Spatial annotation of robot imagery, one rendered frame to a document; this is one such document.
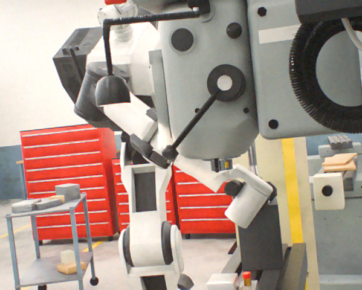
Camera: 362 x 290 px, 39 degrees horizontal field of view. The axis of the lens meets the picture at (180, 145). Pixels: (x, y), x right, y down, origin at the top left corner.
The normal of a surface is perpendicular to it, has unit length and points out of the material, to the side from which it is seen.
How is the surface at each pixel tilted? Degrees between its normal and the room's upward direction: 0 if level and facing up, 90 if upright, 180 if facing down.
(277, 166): 90
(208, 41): 90
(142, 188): 74
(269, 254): 90
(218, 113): 90
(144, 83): 112
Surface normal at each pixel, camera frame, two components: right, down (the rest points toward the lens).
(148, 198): -0.16, -0.21
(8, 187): -0.28, 0.08
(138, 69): 0.52, 0.37
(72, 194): 0.61, -0.03
